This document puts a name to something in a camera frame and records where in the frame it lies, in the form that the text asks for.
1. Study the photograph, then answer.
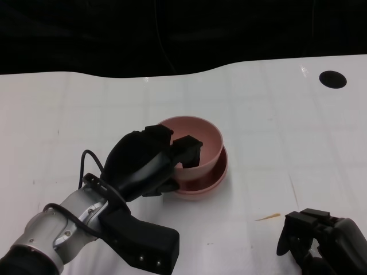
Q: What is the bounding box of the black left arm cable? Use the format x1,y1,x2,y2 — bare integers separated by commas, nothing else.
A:
42,149,106,238

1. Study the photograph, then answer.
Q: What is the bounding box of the black backdrop cloth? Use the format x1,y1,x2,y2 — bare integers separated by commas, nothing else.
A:
0,0,367,80

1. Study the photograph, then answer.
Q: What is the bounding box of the pink plastic bowl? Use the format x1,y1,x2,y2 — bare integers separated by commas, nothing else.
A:
171,160,229,202
156,115,224,183
171,146,229,195

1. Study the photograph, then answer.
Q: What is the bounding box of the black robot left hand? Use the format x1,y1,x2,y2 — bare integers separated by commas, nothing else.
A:
100,124,204,203

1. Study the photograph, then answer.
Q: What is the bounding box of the thin dark hanging cable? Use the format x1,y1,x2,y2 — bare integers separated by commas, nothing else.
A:
154,0,177,77

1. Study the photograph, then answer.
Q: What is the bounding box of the black round table grommet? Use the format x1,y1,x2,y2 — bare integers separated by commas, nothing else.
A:
319,70,348,89

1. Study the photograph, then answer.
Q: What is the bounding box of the orange sliver mark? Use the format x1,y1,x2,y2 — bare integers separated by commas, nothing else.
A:
254,212,281,222

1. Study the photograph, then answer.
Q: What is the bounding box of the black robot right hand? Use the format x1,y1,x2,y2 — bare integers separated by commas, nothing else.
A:
276,208,367,275

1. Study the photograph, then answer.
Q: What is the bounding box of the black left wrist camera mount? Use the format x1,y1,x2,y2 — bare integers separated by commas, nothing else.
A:
82,173,181,273

